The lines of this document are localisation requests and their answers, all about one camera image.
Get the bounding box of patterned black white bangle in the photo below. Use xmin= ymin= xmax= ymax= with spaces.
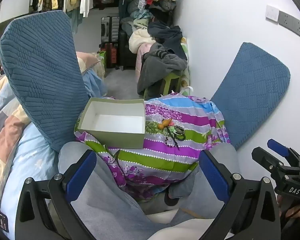
xmin=175 ymin=126 xmax=185 ymax=135

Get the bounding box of green hat hair clip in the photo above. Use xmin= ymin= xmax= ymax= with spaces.
xmin=170 ymin=127 xmax=177 ymax=133

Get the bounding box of green cardboard box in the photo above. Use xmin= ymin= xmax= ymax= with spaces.
xmin=77 ymin=98 xmax=146 ymax=149

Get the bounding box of orange gourd pendant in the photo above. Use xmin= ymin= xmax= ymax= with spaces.
xmin=158 ymin=119 xmax=172 ymax=130

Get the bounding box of person's right hand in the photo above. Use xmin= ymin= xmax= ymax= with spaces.
xmin=277 ymin=195 xmax=300 ymax=219

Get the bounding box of blue quilted pillow right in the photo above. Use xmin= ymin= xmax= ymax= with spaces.
xmin=211 ymin=42 xmax=290 ymax=149

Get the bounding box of blue quilted pillow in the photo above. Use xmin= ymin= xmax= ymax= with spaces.
xmin=0 ymin=10 xmax=89 ymax=152
xmin=211 ymin=42 xmax=290 ymax=149

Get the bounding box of black hair stick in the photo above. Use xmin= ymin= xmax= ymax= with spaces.
xmin=166 ymin=127 xmax=179 ymax=150

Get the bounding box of striped floral cushion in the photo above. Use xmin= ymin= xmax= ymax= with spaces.
xmin=74 ymin=93 xmax=230 ymax=201

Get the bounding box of green plastic stool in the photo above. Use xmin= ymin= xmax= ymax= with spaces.
xmin=143 ymin=72 xmax=181 ymax=100

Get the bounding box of grey blanket on stool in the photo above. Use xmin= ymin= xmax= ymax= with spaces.
xmin=137 ymin=43 xmax=187 ymax=97

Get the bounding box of blue quilted pillow left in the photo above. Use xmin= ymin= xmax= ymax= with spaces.
xmin=0 ymin=10 xmax=89 ymax=152

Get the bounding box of green shopping bag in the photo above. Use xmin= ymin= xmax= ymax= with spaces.
xmin=97 ymin=50 xmax=107 ymax=79

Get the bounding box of black suitcase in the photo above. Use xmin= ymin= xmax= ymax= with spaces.
xmin=100 ymin=17 xmax=136 ymax=70

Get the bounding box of pile of clothes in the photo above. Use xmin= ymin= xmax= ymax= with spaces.
xmin=121 ymin=0 xmax=187 ymax=60

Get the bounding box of wall socket strip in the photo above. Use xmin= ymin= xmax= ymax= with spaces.
xmin=265 ymin=5 xmax=300 ymax=37

